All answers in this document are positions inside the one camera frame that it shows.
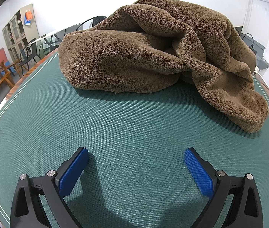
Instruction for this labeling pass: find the black metal chair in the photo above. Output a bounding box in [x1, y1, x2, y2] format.
[18, 38, 42, 70]

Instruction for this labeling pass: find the black looped cable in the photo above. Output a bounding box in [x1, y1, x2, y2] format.
[242, 33, 256, 50]

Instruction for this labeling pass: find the green table mat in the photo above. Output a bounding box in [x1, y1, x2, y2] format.
[0, 47, 269, 228]

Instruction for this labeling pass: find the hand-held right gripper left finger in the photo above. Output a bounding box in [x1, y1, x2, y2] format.
[10, 147, 89, 228]

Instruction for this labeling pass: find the white door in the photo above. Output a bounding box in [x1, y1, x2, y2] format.
[245, 0, 269, 36]

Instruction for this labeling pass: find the orange and blue packet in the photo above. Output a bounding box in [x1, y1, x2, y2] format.
[24, 9, 32, 26]

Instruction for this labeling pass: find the glass top table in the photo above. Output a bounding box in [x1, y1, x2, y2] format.
[31, 23, 82, 53]

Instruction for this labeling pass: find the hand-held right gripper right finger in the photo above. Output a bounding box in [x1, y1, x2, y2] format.
[184, 147, 263, 228]

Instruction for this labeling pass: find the grey metal cabinet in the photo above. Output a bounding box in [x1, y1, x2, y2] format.
[2, 3, 40, 63]

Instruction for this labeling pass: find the brown fleece garment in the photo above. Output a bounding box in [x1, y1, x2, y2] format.
[58, 0, 269, 134]

